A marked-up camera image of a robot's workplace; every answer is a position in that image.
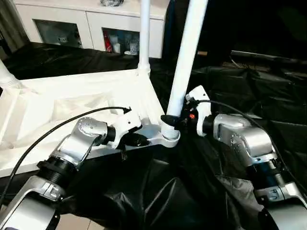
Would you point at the black cabinet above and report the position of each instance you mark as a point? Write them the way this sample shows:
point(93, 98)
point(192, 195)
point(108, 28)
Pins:
point(216, 24)

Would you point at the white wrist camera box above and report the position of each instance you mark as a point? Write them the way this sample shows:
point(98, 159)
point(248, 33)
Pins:
point(124, 124)
point(197, 103)

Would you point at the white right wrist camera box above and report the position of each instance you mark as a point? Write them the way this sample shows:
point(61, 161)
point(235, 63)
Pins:
point(197, 103)

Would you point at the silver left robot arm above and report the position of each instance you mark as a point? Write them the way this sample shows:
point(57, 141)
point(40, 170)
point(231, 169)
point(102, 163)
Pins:
point(72, 143)

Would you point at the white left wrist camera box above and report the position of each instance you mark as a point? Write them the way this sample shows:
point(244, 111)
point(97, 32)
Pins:
point(124, 124)

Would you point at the shiny dark bundle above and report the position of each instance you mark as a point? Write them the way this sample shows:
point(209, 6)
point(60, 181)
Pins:
point(112, 2)

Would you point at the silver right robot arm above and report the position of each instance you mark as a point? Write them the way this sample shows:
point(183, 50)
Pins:
point(244, 143)

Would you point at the white plastic table leg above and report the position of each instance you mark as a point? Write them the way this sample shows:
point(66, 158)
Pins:
point(8, 76)
point(144, 33)
point(184, 52)

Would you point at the black plastic mat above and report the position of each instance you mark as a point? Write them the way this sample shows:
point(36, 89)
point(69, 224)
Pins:
point(259, 86)

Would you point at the red carton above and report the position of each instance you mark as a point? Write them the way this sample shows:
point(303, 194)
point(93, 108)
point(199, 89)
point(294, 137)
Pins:
point(108, 44)

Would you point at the white cabinet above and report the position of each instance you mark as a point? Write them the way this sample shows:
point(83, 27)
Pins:
point(72, 19)

